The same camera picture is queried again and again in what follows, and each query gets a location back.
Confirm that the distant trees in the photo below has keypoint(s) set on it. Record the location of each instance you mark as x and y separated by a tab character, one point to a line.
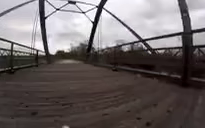
75	50

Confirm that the brown wooden bridge deck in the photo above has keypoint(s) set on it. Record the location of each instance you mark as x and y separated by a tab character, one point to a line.
90	93

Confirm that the dark metal railing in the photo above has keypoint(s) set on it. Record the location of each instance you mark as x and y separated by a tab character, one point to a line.
150	55
12	55

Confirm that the robot's own part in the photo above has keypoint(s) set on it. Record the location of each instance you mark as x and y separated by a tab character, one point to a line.
65	126

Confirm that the dark steel bridge arch frame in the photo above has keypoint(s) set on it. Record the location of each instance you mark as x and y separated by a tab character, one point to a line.
94	28

